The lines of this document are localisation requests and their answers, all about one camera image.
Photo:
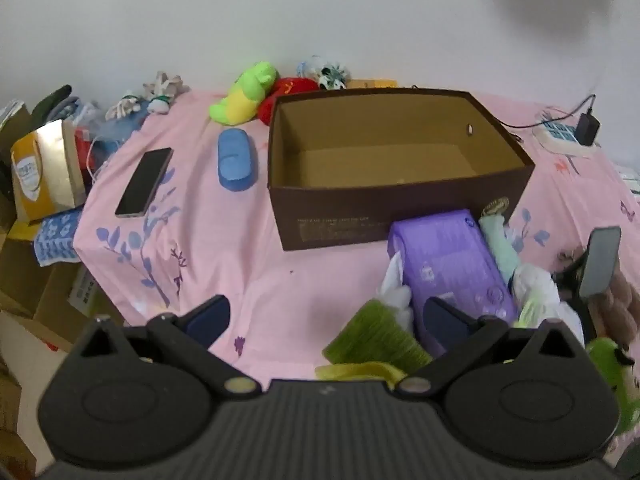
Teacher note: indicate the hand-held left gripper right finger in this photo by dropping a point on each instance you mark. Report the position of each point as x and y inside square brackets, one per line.
[442, 322]

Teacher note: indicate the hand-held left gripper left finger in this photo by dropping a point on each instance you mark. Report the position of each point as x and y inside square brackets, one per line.
[210, 317]

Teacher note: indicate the yellow-green twisted cloth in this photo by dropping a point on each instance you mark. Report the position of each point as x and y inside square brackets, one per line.
[380, 330]

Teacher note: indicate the purple tissue pack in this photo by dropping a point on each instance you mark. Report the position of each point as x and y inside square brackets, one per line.
[445, 255]

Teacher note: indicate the mint green cloth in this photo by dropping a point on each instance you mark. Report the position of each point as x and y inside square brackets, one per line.
[502, 247]

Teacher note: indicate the white soft cloth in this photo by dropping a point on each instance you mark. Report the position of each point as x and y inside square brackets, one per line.
[535, 282]

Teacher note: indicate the brown cardboard box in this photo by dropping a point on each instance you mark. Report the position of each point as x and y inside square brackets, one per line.
[340, 210]

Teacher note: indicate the green spotted plush toy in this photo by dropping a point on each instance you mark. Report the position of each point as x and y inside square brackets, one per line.
[607, 360]

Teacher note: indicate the brown teddy plush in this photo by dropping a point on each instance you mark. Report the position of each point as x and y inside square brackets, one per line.
[625, 290]

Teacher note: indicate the white tissue sheet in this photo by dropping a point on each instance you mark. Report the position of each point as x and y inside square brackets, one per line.
[397, 295]

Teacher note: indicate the pink printed bedsheet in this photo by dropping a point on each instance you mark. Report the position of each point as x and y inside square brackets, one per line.
[210, 250]

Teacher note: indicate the dark smartphone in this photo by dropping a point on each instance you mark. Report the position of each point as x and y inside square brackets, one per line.
[145, 182]

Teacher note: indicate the cardboard carton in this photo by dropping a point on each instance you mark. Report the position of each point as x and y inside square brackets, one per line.
[60, 310]
[20, 270]

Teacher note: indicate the blue glasses case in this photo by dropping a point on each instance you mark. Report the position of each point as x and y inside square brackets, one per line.
[235, 160]

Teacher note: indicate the blue floral cloth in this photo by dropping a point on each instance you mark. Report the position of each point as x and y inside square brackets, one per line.
[57, 237]

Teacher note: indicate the red packet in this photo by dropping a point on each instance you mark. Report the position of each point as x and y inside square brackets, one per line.
[85, 150]

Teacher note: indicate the light blue plastic bag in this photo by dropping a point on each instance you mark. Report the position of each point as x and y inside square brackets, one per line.
[115, 127]

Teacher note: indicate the gold paper bag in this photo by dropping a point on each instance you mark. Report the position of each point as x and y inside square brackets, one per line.
[47, 170]

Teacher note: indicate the white power strip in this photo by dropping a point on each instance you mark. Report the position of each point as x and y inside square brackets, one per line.
[557, 135]

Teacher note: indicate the green yellow caterpillar plush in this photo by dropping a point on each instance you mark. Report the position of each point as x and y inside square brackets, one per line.
[242, 95]

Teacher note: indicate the beige plush toy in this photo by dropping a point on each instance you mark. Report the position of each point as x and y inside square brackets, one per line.
[162, 87]

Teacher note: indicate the white patterned cloth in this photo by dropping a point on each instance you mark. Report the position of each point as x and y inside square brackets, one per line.
[631, 180]

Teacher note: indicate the red plush toy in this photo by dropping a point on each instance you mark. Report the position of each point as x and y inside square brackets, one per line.
[290, 90]

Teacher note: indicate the black charger adapter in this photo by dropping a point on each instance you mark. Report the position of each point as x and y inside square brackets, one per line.
[587, 127]

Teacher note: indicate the flat yellow box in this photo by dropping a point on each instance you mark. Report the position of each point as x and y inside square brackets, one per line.
[372, 83]

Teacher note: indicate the dark green cloth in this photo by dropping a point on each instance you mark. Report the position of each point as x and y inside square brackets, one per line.
[52, 102]

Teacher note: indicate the blue white plush toy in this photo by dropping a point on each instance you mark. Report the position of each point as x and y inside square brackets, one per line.
[307, 67]

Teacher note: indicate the black white panda plush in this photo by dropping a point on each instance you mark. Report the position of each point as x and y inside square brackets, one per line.
[332, 77]

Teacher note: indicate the white papers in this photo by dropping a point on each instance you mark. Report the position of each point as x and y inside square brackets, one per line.
[11, 112]

